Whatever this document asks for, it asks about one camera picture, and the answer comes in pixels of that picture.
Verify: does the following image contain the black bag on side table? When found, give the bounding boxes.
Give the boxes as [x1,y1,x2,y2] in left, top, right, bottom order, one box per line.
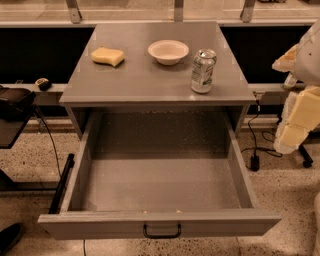
[0,86,36,120]

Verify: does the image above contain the black drawer handle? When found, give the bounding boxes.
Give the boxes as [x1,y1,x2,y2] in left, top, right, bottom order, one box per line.
[143,224,182,239]

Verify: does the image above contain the green and silver 7up can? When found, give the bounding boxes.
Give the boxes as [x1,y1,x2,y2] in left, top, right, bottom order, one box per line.
[191,49,217,94]

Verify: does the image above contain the white paper bowl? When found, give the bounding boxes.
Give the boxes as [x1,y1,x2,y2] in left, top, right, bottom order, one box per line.
[148,40,189,66]

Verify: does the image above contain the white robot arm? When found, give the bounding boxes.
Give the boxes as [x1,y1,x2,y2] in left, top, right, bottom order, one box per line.
[272,20,320,154]

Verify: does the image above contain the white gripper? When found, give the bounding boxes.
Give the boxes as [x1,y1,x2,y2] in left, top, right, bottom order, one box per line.
[272,45,320,154]

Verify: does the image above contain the black cable on left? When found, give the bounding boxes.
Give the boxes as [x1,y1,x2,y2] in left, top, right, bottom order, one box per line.
[34,105,64,179]

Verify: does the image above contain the black chair caster leg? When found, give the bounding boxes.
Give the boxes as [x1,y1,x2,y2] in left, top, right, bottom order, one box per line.
[298,145,313,168]

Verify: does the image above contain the yellow sponge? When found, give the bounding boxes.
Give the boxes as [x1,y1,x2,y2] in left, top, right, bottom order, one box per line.
[91,47,125,67]

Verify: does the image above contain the black and yellow tape measure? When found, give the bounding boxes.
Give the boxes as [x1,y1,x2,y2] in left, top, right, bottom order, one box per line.
[35,78,52,91]

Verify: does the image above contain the open grey top drawer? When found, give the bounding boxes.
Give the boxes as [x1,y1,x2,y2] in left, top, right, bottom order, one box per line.
[38,111,281,239]

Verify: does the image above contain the grey cabinet with top surface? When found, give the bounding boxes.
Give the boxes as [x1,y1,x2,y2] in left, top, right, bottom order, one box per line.
[60,21,255,134]

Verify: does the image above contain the black power cable and adapter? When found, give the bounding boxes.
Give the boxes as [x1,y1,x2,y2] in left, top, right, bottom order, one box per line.
[240,99,284,173]

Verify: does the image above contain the black shoe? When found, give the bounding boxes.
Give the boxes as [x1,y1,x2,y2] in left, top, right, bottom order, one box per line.
[0,223,23,256]

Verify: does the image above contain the clear plastic bottle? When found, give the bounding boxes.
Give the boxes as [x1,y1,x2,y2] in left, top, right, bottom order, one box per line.
[283,73,297,90]

